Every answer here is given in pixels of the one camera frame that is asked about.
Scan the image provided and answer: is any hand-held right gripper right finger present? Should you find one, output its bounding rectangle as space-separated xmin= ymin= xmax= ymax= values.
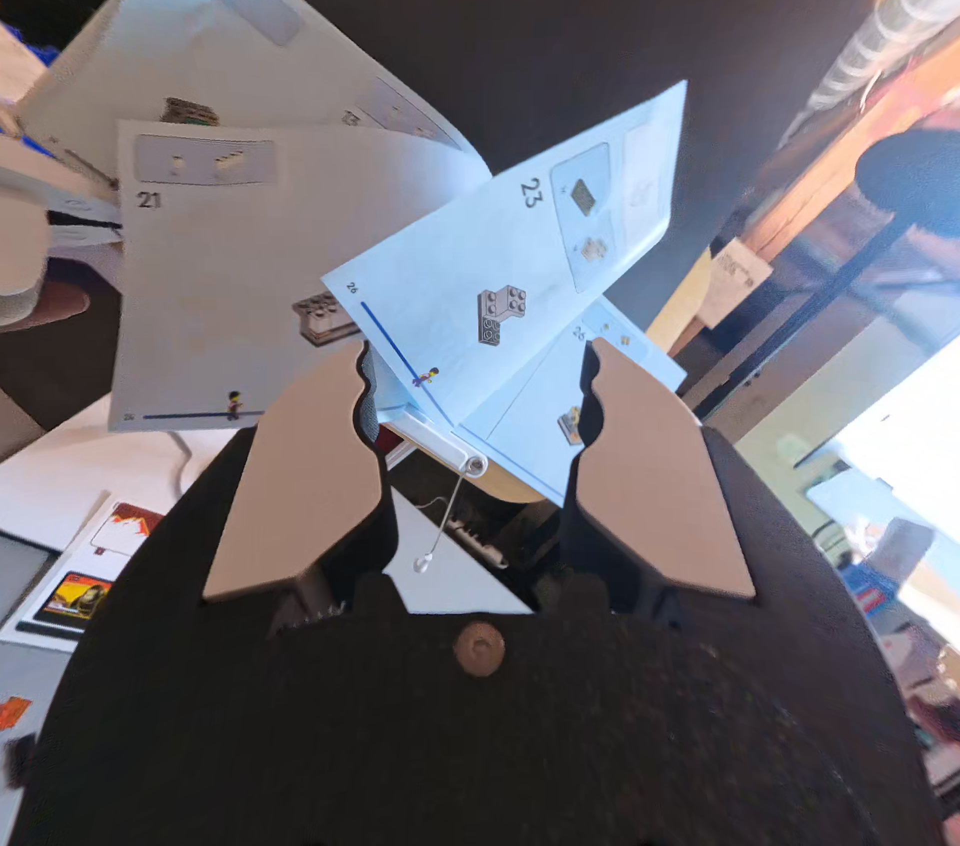
xmin=562 ymin=338 xmax=757 ymax=600

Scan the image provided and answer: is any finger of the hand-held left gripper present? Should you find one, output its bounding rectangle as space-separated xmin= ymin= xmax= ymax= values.
xmin=0 ymin=165 xmax=123 ymax=223
xmin=46 ymin=225 xmax=125 ymax=249

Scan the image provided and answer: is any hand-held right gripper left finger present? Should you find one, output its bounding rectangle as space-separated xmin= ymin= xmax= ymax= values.
xmin=201 ymin=339 xmax=396 ymax=603

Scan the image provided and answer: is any instruction booklet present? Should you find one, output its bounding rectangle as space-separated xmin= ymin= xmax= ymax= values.
xmin=18 ymin=0 xmax=687 ymax=506

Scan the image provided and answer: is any person's left hand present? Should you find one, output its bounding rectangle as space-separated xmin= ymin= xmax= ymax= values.
xmin=30 ymin=282 xmax=93 ymax=331

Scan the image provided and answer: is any white book stand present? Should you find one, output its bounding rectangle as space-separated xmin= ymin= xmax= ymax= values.
xmin=0 ymin=396 xmax=534 ymax=615

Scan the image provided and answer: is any white paper notice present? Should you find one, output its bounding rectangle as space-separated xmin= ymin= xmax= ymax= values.
xmin=697 ymin=238 xmax=774 ymax=330

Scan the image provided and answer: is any sticker sheet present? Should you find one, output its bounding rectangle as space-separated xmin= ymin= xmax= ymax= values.
xmin=0 ymin=493 xmax=166 ymax=652

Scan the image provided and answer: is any black floor lamp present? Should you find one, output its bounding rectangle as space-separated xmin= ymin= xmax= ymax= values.
xmin=690 ymin=129 xmax=960 ymax=412

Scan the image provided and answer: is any silver ventilation duct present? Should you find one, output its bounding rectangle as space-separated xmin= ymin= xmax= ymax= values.
xmin=810 ymin=0 xmax=960 ymax=112

